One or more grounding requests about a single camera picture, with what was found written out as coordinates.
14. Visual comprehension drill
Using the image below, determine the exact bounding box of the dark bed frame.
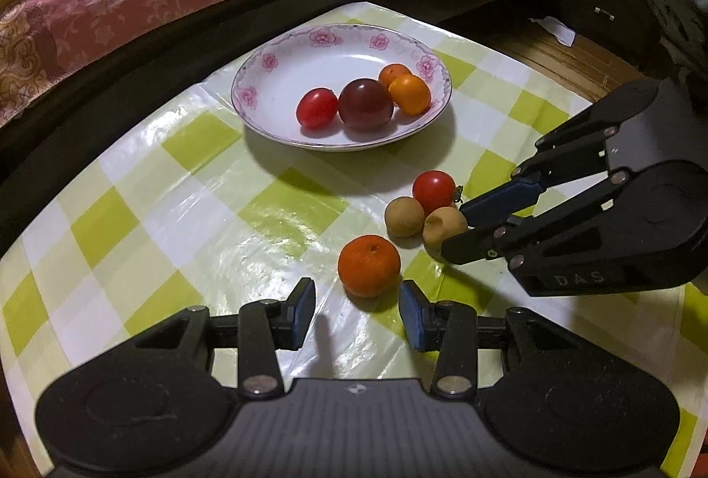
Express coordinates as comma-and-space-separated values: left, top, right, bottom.
0, 0, 562, 258

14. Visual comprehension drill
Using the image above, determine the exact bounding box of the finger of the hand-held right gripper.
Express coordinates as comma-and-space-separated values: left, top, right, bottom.
458, 80, 660, 231
441, 170, 632, 272

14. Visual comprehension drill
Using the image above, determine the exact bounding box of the green checked tablecloth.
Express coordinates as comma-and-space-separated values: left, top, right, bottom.
0, 1, 708, 478

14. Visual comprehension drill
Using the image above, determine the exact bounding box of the brown longan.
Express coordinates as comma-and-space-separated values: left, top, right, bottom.
384, 197, 426, 239
423, 206, 470, 261

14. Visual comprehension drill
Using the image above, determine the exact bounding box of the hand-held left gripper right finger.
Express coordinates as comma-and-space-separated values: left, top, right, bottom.
398, 280, 576, 398

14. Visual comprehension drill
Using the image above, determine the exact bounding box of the orange mandarin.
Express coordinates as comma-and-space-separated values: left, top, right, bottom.
337, 235, 402, 300

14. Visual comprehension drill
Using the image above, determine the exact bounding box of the red cherry tomato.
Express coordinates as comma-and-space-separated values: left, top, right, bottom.
296, 88, 339, 130
412, 170, 458, 216

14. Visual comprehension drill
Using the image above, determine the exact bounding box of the white floral rim plate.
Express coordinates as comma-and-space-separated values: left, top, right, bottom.
231, 23, 453, 153

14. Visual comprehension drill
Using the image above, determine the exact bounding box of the dark purple plum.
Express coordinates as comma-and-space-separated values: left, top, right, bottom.
338, 77, 395, 132

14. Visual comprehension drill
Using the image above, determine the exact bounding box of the white paper scrap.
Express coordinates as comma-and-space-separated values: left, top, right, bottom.
528, 16, 577, 48

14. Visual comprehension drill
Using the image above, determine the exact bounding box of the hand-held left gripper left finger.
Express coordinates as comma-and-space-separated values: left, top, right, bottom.
130, 278, 317, 398

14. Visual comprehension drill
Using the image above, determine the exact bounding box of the small orange kumquat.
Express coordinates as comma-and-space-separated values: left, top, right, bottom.
378, 63, 413, 88
388, 74, 432, 117

